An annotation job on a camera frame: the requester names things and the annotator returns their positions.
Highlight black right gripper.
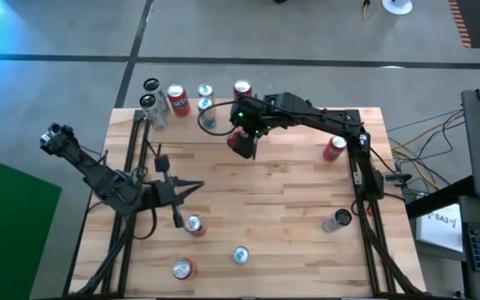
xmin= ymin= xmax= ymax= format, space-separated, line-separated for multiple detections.
xmin=229 ymin=96 xmax=277 ymax=159

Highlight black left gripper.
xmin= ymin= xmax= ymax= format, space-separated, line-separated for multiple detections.
xmin=139 ymin=154 xmax=206 ymax=229

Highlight red soda can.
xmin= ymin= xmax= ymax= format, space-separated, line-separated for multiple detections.
xmin=183 ymin=213 xmax=208 ymax=238
xmin=172 ymin=257 xmax=198 ymax=281
xmin=226 ymin=128 xmax=248 ymax=150

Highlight silver blue Red Bull can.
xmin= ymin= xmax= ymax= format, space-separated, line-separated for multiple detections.
xmin=232 ymin=245 xmax=251 ymax=265
xmin=197 ymin=82 xmax=215 ymax=100
xmin=197 ymin=97 xmax=218 ymax=130

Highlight red Coca-Cola can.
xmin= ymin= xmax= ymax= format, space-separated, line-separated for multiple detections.
xmin=233 ymin=78 xmax=253 ymax=100

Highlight orange Fanta can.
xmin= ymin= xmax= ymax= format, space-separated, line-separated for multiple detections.
xmin=322 ymin=135 xmax=348 ymax=163
xmin=167 ymin=83 xmax=192 ymax=118

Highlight white Celsius can black lid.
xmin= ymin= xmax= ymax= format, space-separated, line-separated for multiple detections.
xmin=321 ymin=207 xmax=353 ymax=234
xmin=142 ymin=77 xmax=171 ymax=116
xmin=138 ymin=93 xmax=168 ymax=133

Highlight wooden shelf black metal legs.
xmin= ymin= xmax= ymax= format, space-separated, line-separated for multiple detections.
xmin=146 ymin=97 xmax=263 ymax=162

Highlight black power connector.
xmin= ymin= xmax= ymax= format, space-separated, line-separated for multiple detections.
xmin=385 ymin=173 xmax=413 ymax=185

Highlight green floor mat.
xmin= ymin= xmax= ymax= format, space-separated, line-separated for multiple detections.
xmin=0 ymin=152 xmax=63 ymax=300

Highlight black desk beam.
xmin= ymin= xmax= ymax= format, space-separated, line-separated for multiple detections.
xmin=404 ymin=174 xmax=477 ymax=220

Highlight white round stand base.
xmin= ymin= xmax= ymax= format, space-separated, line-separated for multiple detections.
xmin=381 ymin=0 xmax=413 ymax=17

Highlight white SA3 sign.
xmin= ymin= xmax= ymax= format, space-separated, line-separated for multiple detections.
xmin=414 ymin=202 xmax=465 ymax=254

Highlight black camera cable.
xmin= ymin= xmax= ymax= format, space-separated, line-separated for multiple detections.
xmin=133 ymin=203 xmax=158 ymax=242
xmin=197 ymin=99 xmax=241 ymax=138

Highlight yellow floor cable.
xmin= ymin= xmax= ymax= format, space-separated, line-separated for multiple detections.
xmin=389 ymin=110 xmax=466 ymax=191

